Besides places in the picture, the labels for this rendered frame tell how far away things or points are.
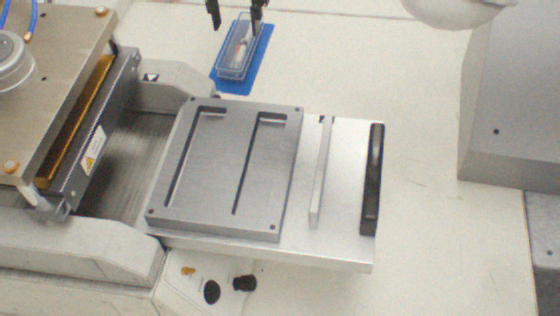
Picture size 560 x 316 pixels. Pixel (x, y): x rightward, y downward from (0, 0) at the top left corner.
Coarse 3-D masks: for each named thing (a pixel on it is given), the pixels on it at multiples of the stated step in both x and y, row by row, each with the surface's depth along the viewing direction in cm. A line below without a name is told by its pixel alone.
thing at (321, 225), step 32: (320, 128) 75; (352, 128) 75; (160, 160) 73; (320, 160) 67; (352, 160) 71; (320, 192) 64; (352, 192) 68; (288, 224) 66; (320, 224) 66; (352, 224) 66; (256, 256) 66; (288, 256) 64; (320, 256) 63; (352, 256) 63
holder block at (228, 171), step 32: (192, 96) 76; (192, 128) 74; (224, 128) 72; (256, 128) 74; (288, 128) 72; (192, 160) 71; (224, 160) 69; (256, 160) 71; (288, 160) 69; (160, 192) 67; (192, 192) 68; (224, 192) 66; (256, 192) 68; (288, 192) 68; (160, 224) 66; (192, 224) 64; (224, 224) 63; (256, 224) 63
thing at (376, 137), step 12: (372, 132) 69; (384, 132) 69; (372, 144) 68; (384, 144) 69; (372, 156) 67; (372, 168) 66; (372, 180) 65; (372, 192) 64; (372, 204) 63; (372, 216) 62; (360, 228) 63; (372, 228) 63
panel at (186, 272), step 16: (176, 256) 70; (192, 256) 73; (208, 256) 76; (224, 256) 80; (240, 256) 83; (176, 272) 70; (192, 272) 70; (208, 272) 76; (224, 272) 79; (240, 272) 83; (176, 288) 69; (192, 288) 72; (224, 288) 78; (192, 304) 72; (208, 304) 74; (224, 304) 78; (240, 304) 81
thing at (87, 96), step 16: (96, 64) 72; (112, 64) 72; (96, 80) 70; (80, 96) 68; (96, 96) 69; (80, 112) 67; (64, 128) 65; (64, 144) 63; (48, 160) 62; (48, 176) 61; (48, 192) 63
